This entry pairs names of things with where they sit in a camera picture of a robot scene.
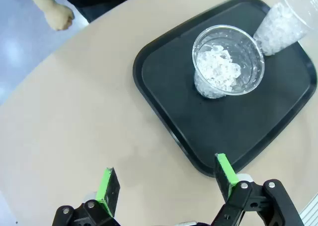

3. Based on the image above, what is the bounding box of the person's right hand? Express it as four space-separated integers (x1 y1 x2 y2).
47 4 76 32

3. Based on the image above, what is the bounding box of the black plastic tray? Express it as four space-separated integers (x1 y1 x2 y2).
132 0 318 178

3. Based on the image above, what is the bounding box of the aluminium frame rail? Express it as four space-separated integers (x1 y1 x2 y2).
299 193 318 226

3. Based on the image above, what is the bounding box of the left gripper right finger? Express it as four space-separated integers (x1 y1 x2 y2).
211 153 305 226

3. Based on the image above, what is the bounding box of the person in black shirt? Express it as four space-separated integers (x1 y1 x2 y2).
53 0 152 23

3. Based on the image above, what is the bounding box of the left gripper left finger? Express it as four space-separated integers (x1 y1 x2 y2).
51 166 122 226

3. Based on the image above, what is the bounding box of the clear plastic iced cup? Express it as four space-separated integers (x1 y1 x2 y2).
192 24 265 99
252 0 318 57

